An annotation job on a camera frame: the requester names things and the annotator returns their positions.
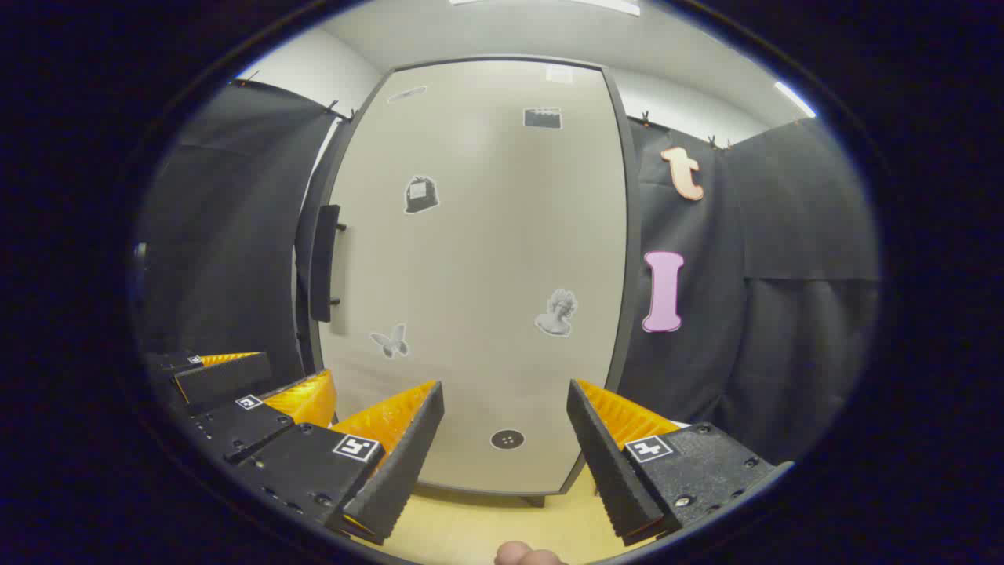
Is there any black cabinet door handle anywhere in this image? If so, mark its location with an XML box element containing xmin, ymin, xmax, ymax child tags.
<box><xmin>308</xmin><ymin>204</ymin><xmax>348</xmax><ymax>323</ymax></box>

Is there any long ceiling light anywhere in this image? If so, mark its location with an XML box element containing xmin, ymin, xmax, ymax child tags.
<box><xmin>775</xmin><ymin>81</ymin><xmax>817</xmax><ymax>118</ymax></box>
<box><xmin>449</xmin><ymin>0</ymin><xmax>642</xmax><ymax>16</ymax></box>

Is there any black backdrop cloth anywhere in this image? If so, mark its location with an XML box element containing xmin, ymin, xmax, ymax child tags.
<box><xmin>135</xmin><ymin>78</ymin><xmax>883</xmax><ymax>464</ymax></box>

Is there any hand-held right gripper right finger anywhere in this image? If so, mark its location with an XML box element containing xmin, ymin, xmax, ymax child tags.
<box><xmin>566</xmin><ymin>379</ymin><xmax>793</xmax><ymax>548</ymax></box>

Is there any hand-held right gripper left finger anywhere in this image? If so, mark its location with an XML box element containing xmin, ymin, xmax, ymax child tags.
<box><xmin>234</xmin><ymin>381</ymin><xmax>446</xmax><ymax>546</ymax></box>

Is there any beige cabinet door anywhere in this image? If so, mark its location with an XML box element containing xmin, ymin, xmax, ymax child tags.
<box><xmin>310</xmin><ymin>56</ymin><xmax>640</xmax><ymax>497</ymax></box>

